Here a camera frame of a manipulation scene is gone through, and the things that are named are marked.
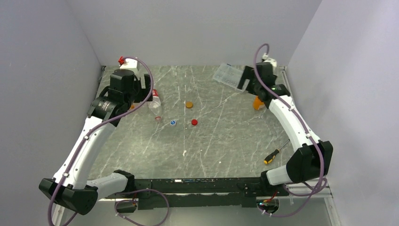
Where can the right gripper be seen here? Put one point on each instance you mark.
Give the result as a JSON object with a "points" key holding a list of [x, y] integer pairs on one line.
{"points": [[248, 74]]}

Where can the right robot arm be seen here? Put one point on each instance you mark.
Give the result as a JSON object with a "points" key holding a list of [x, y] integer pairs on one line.
{"points": [[312, 156]]}

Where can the black yellow screwdriver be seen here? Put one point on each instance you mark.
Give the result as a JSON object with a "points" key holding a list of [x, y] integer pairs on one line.
{"points": [[269, 158]]}

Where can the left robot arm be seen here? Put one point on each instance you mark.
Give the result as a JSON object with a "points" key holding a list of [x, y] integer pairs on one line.
{"points": [[70, 186]]}

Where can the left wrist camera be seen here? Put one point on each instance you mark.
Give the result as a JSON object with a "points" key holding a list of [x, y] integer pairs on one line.
{"points": [[129, 64]]}

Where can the clear plastic organizer box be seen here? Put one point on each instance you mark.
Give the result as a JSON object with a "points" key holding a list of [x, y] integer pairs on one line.
{"points": [[230, 76]]}

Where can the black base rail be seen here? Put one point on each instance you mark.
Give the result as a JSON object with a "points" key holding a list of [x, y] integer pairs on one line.
{"points": [[201, 192]]}

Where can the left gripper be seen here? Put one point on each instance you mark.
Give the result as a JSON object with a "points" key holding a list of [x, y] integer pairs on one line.
{"points": [[142, 92]]}

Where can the clear red-label water bottle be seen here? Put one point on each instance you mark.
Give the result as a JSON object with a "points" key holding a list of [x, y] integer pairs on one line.
{"points": [[155, 105]]}

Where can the orange juice bottle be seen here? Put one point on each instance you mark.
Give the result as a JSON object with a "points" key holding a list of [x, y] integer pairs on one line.
{"points": [[258, 104]]}

